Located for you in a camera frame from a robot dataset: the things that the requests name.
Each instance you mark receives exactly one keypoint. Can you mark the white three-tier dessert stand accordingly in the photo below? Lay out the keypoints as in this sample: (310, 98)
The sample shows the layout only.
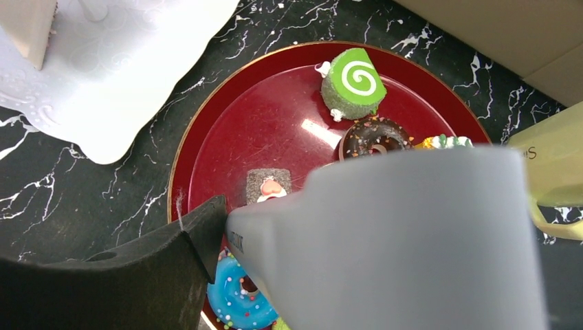
(108, 69)

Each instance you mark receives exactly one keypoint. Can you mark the strawberry chocolate cake slice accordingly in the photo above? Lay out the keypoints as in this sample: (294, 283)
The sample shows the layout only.
(28, 25)

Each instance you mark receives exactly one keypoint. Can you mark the tan plastic toolbox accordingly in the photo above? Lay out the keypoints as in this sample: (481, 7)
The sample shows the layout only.
(541, 41)

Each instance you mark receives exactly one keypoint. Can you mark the pale green ceramic mug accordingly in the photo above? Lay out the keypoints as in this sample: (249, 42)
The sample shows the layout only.
(552, 150)

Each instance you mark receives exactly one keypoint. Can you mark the chocolate glazed donut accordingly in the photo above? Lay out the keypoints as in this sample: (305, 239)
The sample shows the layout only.
(372, 135)

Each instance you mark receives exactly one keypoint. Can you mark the chocolate roll with cherry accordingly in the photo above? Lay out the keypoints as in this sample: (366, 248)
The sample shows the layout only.
(267, 183)

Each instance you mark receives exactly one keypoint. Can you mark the yellow cake slice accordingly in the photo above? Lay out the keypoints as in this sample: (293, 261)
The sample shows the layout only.
(445, 142)

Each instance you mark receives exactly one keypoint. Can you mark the green swirl roll cake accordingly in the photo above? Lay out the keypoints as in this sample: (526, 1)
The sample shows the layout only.
(351, 86)

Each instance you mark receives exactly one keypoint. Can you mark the blue sprinkled donut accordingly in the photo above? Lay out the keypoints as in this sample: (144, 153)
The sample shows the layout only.
(233, 302)

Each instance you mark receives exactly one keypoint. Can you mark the red round tray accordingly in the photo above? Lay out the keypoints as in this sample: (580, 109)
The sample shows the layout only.
(270, 114)

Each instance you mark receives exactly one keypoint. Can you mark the metal tongs with white handle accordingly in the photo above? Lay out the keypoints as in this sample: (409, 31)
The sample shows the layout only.
(407, 240)

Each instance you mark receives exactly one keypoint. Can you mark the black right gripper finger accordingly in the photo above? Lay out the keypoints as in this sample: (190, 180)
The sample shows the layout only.
(157, 281)

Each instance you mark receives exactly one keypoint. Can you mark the green round macaron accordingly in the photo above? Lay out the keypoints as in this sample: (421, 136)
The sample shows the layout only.
(279, 324)

